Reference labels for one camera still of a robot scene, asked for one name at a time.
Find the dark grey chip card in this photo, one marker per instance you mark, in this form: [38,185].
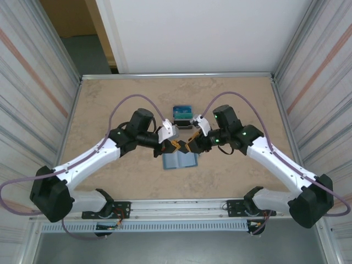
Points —
[182,145]

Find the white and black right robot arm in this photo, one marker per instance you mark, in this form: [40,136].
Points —
[275,162]

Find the teal VIP card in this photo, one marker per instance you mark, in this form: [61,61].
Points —
[182,116]

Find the blue UP card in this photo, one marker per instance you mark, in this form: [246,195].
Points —
[182,110]

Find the black device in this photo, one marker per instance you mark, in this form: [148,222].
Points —
[202,125]

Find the small box with blue picture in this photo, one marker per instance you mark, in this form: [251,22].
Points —
[184,127]

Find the small circuit board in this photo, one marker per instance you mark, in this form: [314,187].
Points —
[255,224]
[108,226]

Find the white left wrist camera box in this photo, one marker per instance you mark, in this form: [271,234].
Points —
[167,130]

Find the aluminium table side rail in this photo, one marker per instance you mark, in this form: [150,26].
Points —
[73,108]
[281,110]

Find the aluminium table end rail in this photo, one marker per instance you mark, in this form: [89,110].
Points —
[178,76]

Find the aluminium mounting rail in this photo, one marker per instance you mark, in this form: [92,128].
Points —
[178,210]

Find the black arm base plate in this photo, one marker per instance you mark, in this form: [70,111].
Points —
[125,204]
[233,209]

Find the white door frame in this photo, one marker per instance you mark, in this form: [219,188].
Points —
[112,33]

